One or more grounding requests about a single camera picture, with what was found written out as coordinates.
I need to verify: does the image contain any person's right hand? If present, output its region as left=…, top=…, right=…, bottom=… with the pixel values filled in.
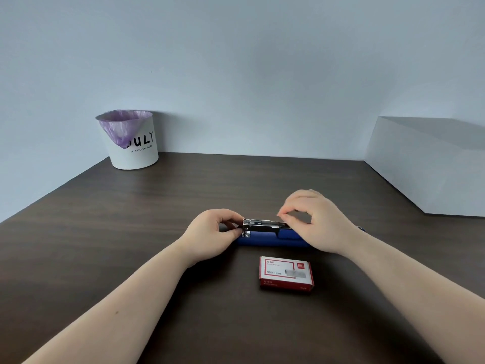
left=277, top=189, right=364, bottom=256

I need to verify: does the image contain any person's left hand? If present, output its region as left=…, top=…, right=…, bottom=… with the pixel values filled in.
left=178, top=209, right=245, bottom=269

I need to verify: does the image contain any blue stapler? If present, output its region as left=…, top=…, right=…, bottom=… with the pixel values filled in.
left=227, top=219, right=367, bottom=248

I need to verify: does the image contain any person's right forearm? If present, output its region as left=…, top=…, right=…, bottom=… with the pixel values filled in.
left=341, top=227, right=485, bottom=364

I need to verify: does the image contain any person's left forearm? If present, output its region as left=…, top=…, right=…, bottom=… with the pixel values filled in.
left=21, top=239, right=190, bottom=364

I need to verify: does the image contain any red and white staple box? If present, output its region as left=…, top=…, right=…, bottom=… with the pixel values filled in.
left=259, top=256, right=315, bottom=292

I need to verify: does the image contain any white waste bin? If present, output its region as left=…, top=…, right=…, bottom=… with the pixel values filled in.
left=95, top=110, right=159, bottom=170

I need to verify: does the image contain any purple bin liner bag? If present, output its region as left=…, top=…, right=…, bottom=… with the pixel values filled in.
left=99, top=110, right=153, bottom=150

